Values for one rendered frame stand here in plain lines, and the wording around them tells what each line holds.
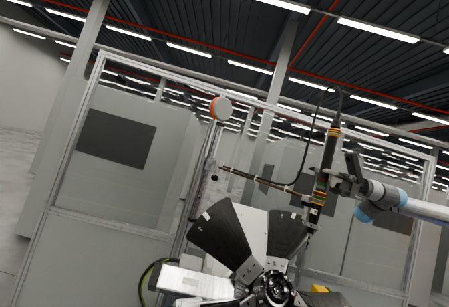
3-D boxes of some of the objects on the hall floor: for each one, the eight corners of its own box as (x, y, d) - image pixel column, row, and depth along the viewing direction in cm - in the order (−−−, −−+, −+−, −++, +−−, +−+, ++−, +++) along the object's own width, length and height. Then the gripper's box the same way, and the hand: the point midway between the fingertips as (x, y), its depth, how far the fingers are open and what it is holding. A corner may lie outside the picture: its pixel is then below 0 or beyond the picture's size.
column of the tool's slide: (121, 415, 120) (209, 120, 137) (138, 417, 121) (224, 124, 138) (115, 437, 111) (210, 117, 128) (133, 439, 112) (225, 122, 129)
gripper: (378, 206, 71) (322, 190, 69) (347, 196, 85) (301, 183, 83) (383, 181, 71) (328, 164, 69) (352, 176, 86) (305, 162, 84)
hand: (317, 168), depth 77 cm, fingers open, 8 cm apart
